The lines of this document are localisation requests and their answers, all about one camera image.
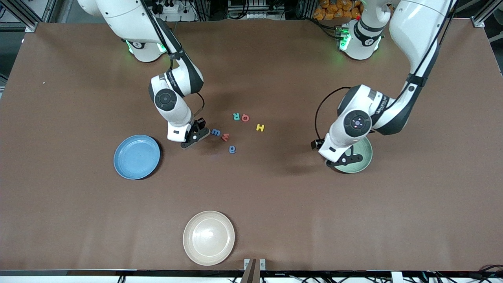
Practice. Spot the grey base connector box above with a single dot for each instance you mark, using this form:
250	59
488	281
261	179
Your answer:
342	37

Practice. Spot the green plate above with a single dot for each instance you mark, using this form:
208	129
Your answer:
359	157

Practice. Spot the aluminium frame post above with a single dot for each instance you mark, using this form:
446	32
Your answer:
485	13
23	17

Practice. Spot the blue foam letter a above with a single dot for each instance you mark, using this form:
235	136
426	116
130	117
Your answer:
232	149

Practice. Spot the yellow foam letter H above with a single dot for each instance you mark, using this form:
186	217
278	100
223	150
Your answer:
260	127

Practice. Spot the red foam letter w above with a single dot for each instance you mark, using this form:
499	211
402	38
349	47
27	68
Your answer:
225	137

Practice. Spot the pile of orange packets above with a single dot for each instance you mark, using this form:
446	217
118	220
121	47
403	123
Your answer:
334	10

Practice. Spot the teal foam letter R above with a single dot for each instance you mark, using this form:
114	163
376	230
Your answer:
235	116

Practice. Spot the small metal bracket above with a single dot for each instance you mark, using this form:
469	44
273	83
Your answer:
262	264

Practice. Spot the grey power strip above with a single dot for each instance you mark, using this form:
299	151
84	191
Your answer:
255	15

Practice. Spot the white power strip with plugs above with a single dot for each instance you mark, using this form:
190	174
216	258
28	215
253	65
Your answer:
177	17

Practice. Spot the beige plate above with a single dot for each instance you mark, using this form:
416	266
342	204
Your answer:
208	237

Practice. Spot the pink foam letter Q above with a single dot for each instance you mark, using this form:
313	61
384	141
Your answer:
242	118

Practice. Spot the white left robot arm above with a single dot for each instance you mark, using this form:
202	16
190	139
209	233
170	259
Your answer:
416	27

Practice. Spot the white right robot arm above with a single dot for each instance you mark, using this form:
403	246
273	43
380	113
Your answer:
118	19

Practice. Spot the blue plate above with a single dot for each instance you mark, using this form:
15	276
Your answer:
135	159

